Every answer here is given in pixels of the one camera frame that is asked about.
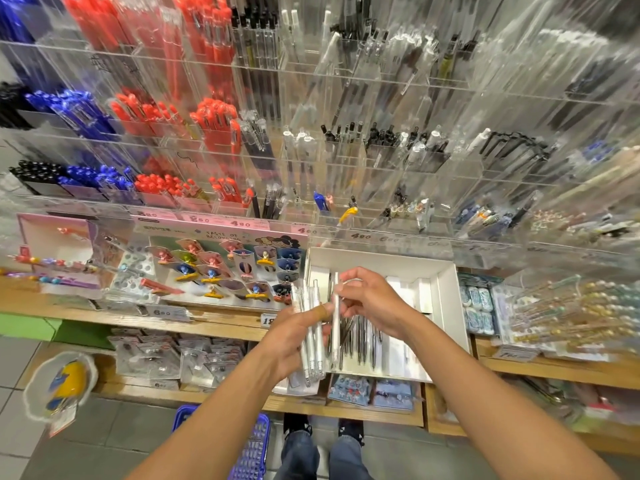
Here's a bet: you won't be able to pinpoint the green shelf panel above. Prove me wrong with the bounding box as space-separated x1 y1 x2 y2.
0 313 61 341

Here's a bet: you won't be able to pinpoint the rows of red pens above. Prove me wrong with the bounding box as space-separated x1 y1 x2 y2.
65 0 256 208

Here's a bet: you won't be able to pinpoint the clear acrylic display rack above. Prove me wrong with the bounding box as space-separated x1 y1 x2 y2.
0 0 640 261

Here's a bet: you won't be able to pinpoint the blue shopping basket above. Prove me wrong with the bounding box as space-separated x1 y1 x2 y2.
170 403 272 480

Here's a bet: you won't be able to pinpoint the tray of colourful clip packets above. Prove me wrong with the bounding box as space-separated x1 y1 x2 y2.
110 229 306 308

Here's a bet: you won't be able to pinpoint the person's right leg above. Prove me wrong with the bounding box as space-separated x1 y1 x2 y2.
328 441 373 480

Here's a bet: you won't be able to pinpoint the stack of pink packets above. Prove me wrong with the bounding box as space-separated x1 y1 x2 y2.
5 213 101 294

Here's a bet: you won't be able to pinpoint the person's right forearm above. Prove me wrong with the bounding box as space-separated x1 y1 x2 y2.
400 315 621 480

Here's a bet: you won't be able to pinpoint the stack of clear gold-pen packets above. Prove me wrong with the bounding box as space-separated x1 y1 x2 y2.
495 275 640 358

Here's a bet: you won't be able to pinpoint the person's left leg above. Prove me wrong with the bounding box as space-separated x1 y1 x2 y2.
275 433 319 480

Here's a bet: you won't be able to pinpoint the rows of blue pens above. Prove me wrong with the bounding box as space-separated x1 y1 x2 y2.
0 0 136 194

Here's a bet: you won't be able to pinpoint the clear pen bundle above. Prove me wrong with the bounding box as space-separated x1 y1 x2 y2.
290 271 343 382

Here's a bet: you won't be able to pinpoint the rows of black pens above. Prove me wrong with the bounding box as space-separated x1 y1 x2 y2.
0 83 69 188

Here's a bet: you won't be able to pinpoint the stack of blue eraser packets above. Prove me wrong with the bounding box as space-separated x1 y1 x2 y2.
458 273 501 338

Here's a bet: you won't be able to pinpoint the person's leg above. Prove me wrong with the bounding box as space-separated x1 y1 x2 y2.
328 441 373 480
275 433 319 480

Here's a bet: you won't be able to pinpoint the round yellow blue packet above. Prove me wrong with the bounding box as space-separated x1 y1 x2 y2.
22 351 99 438

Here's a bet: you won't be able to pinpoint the person's left hand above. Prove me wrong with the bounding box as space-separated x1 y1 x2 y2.
257 303 334 384

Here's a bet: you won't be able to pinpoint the person's right hand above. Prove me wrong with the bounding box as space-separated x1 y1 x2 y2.
334 267 423 343

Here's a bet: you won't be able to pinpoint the stack of clear stationery packets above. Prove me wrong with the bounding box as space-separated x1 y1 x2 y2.
108 329 246 391

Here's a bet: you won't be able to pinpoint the person's left shoe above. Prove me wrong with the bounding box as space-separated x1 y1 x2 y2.
282 413 314 438

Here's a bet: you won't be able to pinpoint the person's right shoe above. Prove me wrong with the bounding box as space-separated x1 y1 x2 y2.
337 419 367 446

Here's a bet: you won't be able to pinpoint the row of small patterned packets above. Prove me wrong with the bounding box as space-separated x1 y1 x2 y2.
328 375 416 414

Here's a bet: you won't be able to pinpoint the person's left forearm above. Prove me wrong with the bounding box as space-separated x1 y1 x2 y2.
128 365 286 480

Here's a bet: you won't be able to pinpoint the person's shoe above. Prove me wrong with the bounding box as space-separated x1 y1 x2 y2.
282 413 314 438
337 419 367 446

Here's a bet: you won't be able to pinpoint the white cardboard box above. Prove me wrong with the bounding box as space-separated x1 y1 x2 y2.
299 247 472 386

